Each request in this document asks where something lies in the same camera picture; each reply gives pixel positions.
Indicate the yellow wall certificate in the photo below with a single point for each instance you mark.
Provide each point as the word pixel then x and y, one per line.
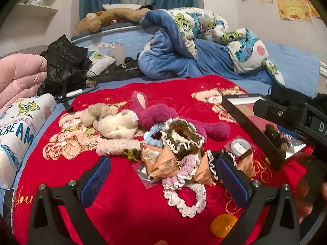
pixel 293 9

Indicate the black lace-trimmed scrunchie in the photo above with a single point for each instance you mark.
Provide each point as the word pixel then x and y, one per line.
pixel 212 163

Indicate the magenta plush rabbit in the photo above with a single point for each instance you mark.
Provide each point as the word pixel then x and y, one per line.
pixel 150 117

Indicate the blue scrunchie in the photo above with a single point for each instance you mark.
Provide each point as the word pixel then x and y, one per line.
pixel 150 132

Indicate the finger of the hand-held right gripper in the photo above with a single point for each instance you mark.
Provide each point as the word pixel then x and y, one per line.
pixel 270 111

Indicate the white plush toy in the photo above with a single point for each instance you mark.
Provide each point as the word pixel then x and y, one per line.
pixel 120 6

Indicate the cream fuzzy headband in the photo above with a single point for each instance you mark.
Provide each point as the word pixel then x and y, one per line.
pixel 115 145

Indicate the black furry cloth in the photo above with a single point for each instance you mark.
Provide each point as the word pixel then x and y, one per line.
pixel 286 91

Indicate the blue cartoon printed blanket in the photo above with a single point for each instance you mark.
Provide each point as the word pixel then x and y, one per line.
pixel 163 56

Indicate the white printed pillow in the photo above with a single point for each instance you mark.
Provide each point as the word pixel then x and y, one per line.
pixel 20 137

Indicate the tan plush toy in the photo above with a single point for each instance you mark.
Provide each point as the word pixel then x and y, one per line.
pixel 97 112

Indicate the black clothes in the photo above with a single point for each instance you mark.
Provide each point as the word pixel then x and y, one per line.
pixel 122 75

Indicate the orange snack packet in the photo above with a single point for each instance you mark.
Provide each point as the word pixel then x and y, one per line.
pixel 245 166
pixel 204 171
pixel 168 163
pixel 149 163

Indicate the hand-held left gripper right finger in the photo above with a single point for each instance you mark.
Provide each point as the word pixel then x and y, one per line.
pixel 232 181

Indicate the brown plush dog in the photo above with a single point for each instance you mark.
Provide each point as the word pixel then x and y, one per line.
pixel 112 16

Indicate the olive lace-trimmed scrunchie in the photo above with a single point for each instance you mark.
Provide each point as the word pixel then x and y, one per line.
pixel 190 130

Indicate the white stick charger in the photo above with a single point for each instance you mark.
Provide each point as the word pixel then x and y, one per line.
pixel 74 93

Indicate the round tin in clear bag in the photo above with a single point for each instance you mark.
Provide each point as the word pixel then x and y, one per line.
pixel 145 176
pixel 238 146

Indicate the pink quilt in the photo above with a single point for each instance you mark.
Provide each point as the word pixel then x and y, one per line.
pixel 20 81

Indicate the blue headboard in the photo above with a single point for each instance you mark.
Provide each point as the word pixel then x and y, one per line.
pixel 132 38

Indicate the orange wall certificate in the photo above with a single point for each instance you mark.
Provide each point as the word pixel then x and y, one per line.
pixel 314 7

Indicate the red printed blanket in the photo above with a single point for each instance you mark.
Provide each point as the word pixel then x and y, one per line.
pixel 122 209

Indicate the grey checked cloth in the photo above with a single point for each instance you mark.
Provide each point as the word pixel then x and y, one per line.
pixel 25 51

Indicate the small cartoon printed pillow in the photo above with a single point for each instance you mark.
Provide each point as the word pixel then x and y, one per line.
pixel 101 58

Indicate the black shallow box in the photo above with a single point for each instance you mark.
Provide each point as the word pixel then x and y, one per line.
pixel 240 118

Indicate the person's right hand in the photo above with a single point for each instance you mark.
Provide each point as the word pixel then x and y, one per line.
pixel 304 191

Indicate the white ruffled scrunchie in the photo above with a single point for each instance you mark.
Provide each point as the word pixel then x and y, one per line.
pixel 171 196

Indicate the pink scrunchie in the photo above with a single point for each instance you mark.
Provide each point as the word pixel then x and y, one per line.
pixel 189 163

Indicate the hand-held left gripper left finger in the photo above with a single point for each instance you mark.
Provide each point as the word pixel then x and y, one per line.
pixel 98 178

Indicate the black shiny jacket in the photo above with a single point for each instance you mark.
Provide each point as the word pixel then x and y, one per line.
pixel 63 63

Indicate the cream plush bear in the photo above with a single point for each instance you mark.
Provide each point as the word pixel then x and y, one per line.
pixel 117 125

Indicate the orange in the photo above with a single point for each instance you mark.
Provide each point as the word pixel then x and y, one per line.
pixel 222 225

